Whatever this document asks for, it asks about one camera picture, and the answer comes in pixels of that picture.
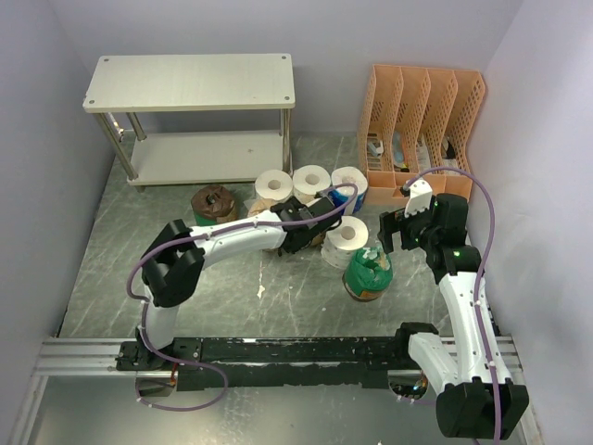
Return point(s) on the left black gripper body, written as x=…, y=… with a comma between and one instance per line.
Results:
x=299, y=207

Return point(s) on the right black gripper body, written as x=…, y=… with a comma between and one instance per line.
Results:
x=417, y=230

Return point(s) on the green torn-wrapped paper roll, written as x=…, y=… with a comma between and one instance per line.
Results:
x=368, y=274

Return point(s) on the kraft-wrapped paper roll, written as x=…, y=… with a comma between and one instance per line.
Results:
x=317, y=240
x=262, y=205

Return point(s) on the brown-green paper roll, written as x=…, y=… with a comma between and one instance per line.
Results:
x=213, y=204

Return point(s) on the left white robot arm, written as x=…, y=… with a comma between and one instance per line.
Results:
x=171, y=267

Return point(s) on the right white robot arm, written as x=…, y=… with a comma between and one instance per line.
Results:
x=476, y=397

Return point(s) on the white two-tier shelf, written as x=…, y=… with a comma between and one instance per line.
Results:
x=124, y=87

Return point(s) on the white paper roll front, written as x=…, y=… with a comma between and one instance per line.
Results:
x=341, y=243

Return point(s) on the white paper roll left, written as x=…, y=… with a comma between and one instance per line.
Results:
x=275, y=185

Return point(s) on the white paper roll middle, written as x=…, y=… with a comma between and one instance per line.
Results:
x=308, y=181

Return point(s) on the blue-wrapped white paper roll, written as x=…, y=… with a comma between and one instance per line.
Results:
x=348, y=182

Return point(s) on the orange file organizer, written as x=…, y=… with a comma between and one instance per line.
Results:
x=414, y=118

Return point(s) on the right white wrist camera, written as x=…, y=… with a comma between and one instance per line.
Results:
x=419, y=197

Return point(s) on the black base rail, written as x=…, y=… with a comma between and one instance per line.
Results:
x=368, y=362

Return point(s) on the aluminium frame rail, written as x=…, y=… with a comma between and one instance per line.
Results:
x=80, y=357

